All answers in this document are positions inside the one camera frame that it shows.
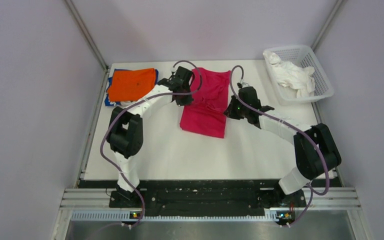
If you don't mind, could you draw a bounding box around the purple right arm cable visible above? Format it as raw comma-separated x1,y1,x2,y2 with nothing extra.
229,65,331,228

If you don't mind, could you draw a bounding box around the folded orange t-shirt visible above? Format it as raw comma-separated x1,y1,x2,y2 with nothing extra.
107,67,157,103

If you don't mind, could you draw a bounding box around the pink t-shirt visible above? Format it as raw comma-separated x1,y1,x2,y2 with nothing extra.
179,67,231,139

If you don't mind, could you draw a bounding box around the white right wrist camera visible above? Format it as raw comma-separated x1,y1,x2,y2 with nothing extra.
237,80,249,89

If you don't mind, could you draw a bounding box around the aluminium frame rail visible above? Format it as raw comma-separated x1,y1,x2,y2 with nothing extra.
51,186,374,240

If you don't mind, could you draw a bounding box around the white plastic laundry basket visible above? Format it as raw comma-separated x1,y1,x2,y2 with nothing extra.
263,45,334,105

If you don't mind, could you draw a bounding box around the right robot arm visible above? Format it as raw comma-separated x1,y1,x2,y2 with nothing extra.
224,85,342,206

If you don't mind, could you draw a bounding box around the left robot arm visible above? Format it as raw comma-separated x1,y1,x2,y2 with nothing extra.
102,66,203,207

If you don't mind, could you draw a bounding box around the folded blue patterned t-shirt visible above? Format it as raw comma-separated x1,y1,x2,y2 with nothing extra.
104,68,159,108

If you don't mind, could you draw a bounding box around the white crumpled t-shirt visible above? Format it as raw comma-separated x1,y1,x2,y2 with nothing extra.
263,51,315,98

